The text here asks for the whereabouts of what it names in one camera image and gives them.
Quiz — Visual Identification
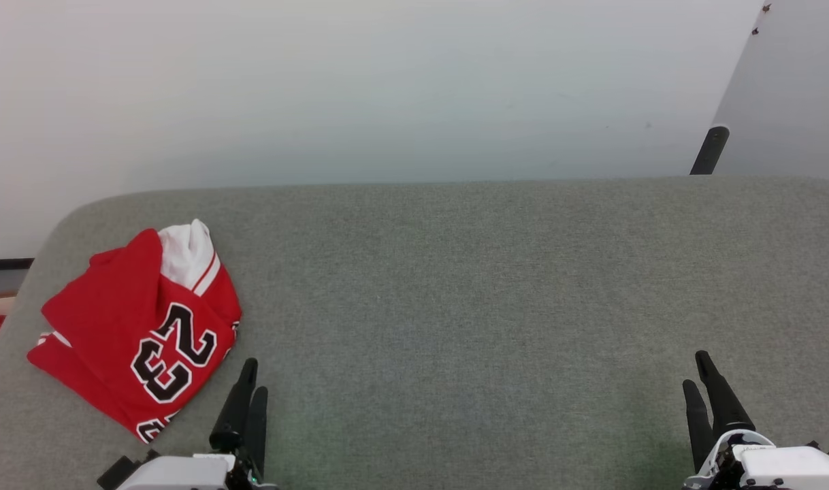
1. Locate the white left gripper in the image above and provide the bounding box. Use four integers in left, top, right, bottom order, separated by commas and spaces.
115, 358, 279, 490

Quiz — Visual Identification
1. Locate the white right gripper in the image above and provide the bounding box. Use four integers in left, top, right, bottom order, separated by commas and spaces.
683, 350, 829, 490

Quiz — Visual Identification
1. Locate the red basketball jersey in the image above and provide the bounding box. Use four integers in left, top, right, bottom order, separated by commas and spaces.
27, 219, 242, 444

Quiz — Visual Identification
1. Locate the dark baseboard strip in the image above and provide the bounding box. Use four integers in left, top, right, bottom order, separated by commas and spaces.
0, 257, 35, 300

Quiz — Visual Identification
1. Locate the white door panel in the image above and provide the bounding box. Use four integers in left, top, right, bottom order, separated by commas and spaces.
711, 0, 829, 181

